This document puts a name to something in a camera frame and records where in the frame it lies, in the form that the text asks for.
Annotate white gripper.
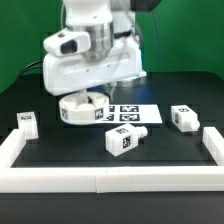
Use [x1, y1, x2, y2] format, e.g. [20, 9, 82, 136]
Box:
[43, 47, 142, 96]

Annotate white round stool seat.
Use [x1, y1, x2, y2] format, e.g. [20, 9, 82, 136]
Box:
[59, 92, 109, 125]

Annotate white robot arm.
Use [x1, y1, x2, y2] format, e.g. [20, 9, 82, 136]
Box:
[43, 0, 162, 96]

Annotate white marker sheet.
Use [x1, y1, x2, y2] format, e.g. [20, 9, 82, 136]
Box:
[101, 104, 162, 124]

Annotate white U-shaped fence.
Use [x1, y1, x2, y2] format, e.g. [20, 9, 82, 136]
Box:
[0, 129, 224, 193]

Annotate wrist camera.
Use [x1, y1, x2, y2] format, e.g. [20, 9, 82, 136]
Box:
[43, 28, 91, 57]

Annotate black cables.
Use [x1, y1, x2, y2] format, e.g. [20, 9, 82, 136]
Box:
[19, 60, 45, 78]

